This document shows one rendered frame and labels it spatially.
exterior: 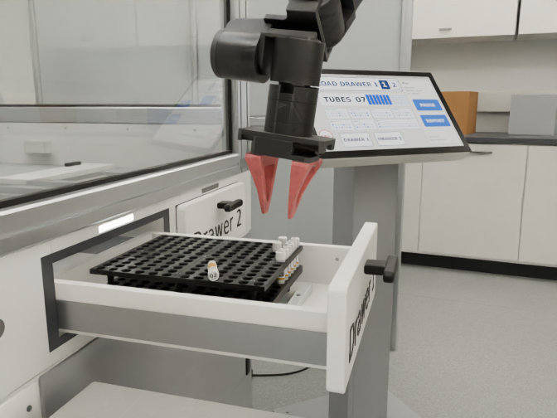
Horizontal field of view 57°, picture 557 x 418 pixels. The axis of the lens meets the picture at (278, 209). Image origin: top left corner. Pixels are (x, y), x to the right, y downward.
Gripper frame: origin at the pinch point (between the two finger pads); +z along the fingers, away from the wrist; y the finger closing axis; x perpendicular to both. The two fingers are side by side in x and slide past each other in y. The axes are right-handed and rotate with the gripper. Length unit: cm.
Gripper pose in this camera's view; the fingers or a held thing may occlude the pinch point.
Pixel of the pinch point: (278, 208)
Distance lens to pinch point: 61.9
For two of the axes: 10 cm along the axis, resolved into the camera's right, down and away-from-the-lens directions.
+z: -1.2, 9.6, 2.3
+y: -9.4, -1.9, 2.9
